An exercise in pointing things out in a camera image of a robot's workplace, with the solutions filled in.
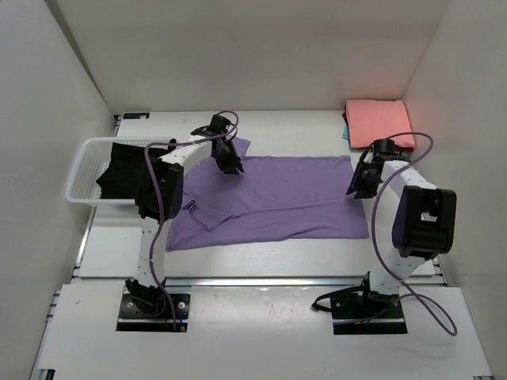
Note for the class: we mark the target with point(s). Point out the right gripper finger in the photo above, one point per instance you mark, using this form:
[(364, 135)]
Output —
[(355, 184), (364, 194)]

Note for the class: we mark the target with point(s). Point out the black t shirt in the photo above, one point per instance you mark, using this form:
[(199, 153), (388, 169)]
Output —
[(127, 176)]

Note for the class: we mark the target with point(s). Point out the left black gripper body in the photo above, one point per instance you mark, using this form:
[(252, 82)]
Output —
[(226, 157)]

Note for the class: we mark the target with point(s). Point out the white plastic basket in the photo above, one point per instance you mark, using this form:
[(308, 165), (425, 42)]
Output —
[(92, 160)]

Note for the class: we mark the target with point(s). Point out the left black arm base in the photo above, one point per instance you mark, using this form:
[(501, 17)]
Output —
[(134, 316)]

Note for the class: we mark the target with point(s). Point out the pink folded t shirt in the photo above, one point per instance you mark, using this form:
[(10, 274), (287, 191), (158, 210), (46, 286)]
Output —
[(370, 120)]

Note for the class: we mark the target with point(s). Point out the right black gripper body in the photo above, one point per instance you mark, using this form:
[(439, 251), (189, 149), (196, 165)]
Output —
[(365, 180)]

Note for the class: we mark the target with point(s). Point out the purple t shirt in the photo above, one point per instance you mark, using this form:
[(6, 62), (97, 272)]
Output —
[(275, 199)]

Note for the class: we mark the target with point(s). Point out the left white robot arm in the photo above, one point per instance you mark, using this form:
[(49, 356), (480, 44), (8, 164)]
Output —
[(160, 190)]

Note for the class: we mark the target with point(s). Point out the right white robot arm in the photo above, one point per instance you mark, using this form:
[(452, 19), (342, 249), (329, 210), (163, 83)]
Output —
[(424, 222)]

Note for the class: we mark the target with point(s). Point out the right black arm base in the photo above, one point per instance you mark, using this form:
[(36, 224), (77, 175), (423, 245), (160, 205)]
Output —
[(359, 310)]

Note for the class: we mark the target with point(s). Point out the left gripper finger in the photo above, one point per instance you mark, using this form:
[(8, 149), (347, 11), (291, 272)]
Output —
[(232, 169), (235, 160)]

